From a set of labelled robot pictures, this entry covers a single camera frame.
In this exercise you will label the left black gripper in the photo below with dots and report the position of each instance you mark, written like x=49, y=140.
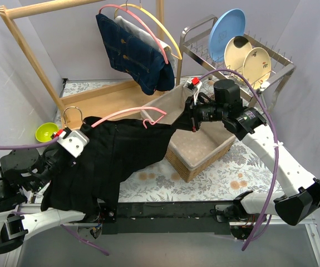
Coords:
x=53, y=155

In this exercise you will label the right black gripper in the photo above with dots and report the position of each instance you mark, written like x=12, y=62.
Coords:
x=192, y=115

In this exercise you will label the pink hanger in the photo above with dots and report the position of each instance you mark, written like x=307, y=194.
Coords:
x=125, y=111
x=142, y=23

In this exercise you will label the black garment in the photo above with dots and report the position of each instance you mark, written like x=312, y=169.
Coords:
x=116, y=149

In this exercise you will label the blue denim skirt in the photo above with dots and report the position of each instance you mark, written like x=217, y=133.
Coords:
x=131, y=55

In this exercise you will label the white skirt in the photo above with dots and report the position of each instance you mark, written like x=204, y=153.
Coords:
x=145, y=37

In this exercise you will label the pink hanger front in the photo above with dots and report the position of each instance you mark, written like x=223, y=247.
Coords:
x=142, y=23

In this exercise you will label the yellow hanger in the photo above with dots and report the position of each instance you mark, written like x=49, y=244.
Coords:
x=159, y=20

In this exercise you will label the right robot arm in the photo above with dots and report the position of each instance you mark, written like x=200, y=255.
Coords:
x=301, y=189

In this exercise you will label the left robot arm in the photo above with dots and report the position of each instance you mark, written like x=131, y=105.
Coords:
x=22, y=170

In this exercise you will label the wicker laundry basket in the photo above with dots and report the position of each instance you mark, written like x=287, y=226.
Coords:
x=188, y=152

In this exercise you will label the green bowl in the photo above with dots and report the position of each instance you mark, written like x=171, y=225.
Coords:
x=45, y=131

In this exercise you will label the metal dish rack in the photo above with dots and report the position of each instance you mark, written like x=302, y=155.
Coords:
x=194, y=43

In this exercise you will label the floral tablecloth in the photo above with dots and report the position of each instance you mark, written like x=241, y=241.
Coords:
x=237, y=171

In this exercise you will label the cream plate black spot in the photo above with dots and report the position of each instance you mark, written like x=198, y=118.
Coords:
x=235, y=53

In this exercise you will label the cream plate flower print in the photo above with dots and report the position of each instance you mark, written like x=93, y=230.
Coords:
x=257, y=67

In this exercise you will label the wooden clothes rack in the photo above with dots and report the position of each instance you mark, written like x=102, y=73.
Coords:
x=99, y=102

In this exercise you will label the blue plate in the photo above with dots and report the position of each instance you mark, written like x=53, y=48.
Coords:
x=229, y=25

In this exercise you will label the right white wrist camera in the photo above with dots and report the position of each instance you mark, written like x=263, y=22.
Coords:
x=194, y=84

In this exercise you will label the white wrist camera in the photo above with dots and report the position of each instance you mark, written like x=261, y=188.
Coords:
x=194, y=84
x=70, y=143

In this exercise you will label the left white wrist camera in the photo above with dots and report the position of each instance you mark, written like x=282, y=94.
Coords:
x=70, y=143

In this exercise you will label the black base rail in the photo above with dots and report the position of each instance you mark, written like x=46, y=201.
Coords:
x=218, y=217

